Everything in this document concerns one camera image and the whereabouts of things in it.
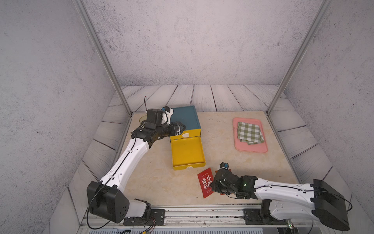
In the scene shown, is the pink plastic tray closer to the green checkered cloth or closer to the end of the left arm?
the green checkered cloth


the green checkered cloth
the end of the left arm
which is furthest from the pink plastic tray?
the end of the left arm

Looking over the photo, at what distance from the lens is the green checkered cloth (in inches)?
40.8

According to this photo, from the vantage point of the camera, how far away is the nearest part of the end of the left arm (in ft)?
1.83

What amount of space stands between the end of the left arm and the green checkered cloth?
509mm
